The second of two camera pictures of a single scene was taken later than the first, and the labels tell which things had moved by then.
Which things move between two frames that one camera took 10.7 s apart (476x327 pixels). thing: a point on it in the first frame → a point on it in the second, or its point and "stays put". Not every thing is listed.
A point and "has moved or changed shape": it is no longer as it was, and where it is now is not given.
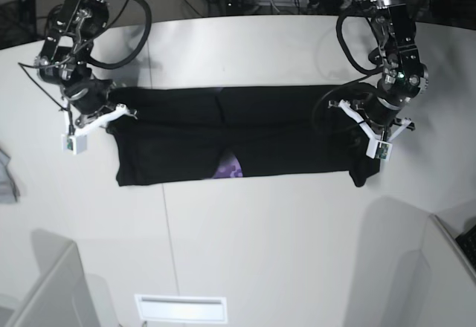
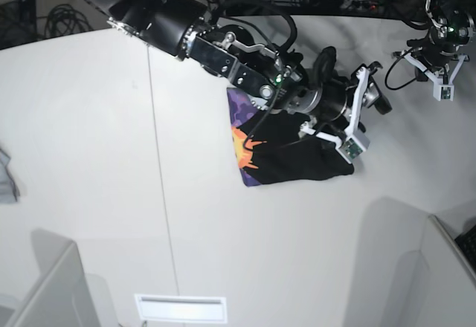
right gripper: [381, 112] → [431, 47]
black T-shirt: [184, 133] has moved or changed shape
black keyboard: [467, 243] stays put
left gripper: [90, 96] → [332, 101]
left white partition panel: [62, 297] stays put
